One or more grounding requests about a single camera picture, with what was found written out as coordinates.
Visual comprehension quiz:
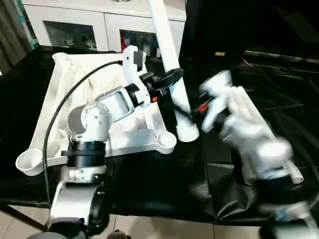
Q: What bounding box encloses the white plastic table leg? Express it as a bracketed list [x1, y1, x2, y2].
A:
[234, 86, 260, 125]
[228, 86, 250, 118]
[148, 0, 200, 142]
[240, 86, 305, 186]

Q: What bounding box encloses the white plastic table top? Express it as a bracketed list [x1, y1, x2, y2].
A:
[15, 51, 177, 176]

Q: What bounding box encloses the black work mat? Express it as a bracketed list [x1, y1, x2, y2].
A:
[0, 44, 319, 226]

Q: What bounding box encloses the grey metal rod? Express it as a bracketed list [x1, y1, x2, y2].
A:
[244, 51, 319, 63]

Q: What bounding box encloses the black backdrop cloth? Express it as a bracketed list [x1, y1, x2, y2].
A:
[179, 0, 319, 75]

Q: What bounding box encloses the white sideboard with glass doors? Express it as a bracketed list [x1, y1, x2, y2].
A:
[22, 0, 186, 54]

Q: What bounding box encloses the grey curtain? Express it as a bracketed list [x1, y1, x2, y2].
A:
[0, 0, 28, 73]

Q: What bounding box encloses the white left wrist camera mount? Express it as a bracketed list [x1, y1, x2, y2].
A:
[122, 46, 153, 108]

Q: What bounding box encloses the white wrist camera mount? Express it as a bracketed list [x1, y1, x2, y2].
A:
[199, 70, 235, 103]
[122, 46, 153, 108]

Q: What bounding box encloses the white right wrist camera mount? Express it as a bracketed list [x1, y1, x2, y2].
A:
[199, 70, 235, 103]

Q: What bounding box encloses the dark metal work table frame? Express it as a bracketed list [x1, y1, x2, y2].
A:
[0, 204, 48, 231]

